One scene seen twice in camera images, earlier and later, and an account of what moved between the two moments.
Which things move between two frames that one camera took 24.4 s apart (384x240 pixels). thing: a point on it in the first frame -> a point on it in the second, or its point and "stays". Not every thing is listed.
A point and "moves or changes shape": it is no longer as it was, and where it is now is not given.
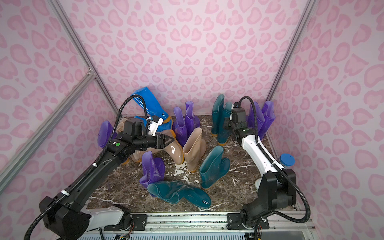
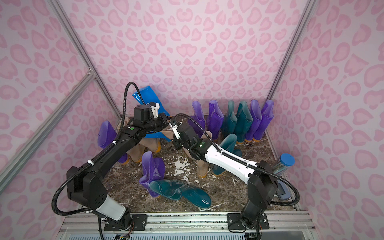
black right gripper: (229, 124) -> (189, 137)
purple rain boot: (191, 121) -> (215, 119)
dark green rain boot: (213, 166) -> (228, 142)
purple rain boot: (179, 126) moves or changes shape
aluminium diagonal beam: (12, 164) stays
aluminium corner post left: (60, 13) stays
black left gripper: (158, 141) -> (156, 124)
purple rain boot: (105, 130) stays
